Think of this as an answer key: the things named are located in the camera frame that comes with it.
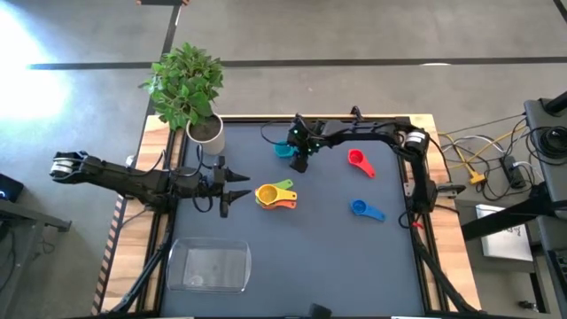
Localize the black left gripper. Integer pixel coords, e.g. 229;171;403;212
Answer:
206;154;252;219

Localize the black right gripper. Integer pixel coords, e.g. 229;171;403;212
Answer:
286;115;327;175

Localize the teal measuring cup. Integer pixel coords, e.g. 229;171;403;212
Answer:
273;140;299;160

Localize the yellow measuring cup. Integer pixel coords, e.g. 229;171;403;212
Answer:
255;183;299;207

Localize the green measuring cup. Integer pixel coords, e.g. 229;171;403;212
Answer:
254;178;295;206

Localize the red measuring cup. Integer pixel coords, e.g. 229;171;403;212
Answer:
346;148;377;179

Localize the blue measuring cup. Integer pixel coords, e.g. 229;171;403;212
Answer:
349;198;386;222

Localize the clear plastic basket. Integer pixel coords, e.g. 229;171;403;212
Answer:
166;237;252;294

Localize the beige plant pot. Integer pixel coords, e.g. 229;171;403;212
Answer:
185;113;226;156

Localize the grey table mat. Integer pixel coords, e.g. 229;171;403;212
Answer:
159;121;426;318

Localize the green leafy plant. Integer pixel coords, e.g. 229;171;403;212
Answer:
138;42;225;132

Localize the small black box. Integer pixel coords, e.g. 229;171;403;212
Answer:
308;303;333;319

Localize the black power strip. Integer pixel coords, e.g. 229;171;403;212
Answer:
499;154;527;190

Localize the black beam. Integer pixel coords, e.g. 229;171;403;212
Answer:
460;194;567;243

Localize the grey desk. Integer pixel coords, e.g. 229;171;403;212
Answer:
0;198;72;319

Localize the white paper sheet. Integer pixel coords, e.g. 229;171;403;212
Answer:
475;203;534;262

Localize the black device with blue light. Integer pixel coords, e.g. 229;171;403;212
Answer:
0;172;24;204

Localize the grey cart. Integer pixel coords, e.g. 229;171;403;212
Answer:
524;97;567;319

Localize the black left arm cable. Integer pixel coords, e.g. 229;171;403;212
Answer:
190;144;216;214

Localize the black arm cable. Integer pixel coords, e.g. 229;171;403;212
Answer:
190;144;216;214
260;118;294;148

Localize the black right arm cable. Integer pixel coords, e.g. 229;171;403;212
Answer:
260;118;294;148

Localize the black table frame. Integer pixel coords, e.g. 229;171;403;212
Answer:
135;114;447;318

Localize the black frame strut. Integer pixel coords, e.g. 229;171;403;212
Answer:
409;221;478;315
108;230;176;315

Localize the yellow cable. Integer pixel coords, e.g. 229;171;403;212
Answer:
440;126;531;186

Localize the black cable coil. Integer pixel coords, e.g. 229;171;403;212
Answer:
526;126;567;160

